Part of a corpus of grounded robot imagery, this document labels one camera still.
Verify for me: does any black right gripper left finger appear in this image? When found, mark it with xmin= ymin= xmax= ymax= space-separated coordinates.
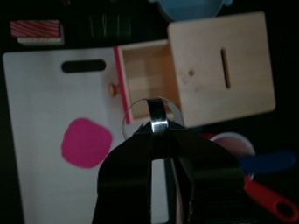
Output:
xmin=92 ymin=122 xmax=174 ymax=224

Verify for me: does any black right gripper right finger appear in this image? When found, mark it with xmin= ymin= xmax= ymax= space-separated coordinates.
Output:
xmin=167 ymin=121 xmax=248 ymax=224

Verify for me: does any round metal dough cutter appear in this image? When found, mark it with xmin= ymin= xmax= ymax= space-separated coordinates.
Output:
xmin=122 ymin=97 xmax=184 ymax=140

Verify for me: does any wooden drawer red front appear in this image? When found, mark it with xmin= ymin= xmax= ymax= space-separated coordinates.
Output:
xmin=107 ymin=38 xmax=183 ymax=124

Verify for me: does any pink bowl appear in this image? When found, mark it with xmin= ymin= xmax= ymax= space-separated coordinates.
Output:
xmin=210 ymin=131 xmax=258 ymax=160

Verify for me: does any pink dough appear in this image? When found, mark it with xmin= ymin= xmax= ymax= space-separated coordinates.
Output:
xmin=60 ymin=117 xmax=115 ymax=170

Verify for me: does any blue bowl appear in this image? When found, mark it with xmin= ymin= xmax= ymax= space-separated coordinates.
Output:
xmin=147 ymin=0 xmax=234 ymax=22

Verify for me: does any blue toy utensil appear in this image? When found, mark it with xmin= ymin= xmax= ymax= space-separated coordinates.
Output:
xmin=236 ymin=149 xmax=298 ymax=176

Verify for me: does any red toy utensil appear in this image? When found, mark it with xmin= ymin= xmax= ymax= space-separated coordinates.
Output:
xmin=242 ymin=174 xmax=299 ymax=224

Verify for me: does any white cutting board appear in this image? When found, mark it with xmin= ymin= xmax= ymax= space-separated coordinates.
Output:
xmin=3 ymin=47 xmax=171 ymax=224

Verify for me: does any wooden box with slot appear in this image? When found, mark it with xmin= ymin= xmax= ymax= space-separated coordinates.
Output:
xmin=167 ymin=11 xmax=277 ymax=129

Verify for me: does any red striped toy food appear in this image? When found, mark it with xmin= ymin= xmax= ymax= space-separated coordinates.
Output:
xmin=10 ymin=19 xmax=66 ymax=46

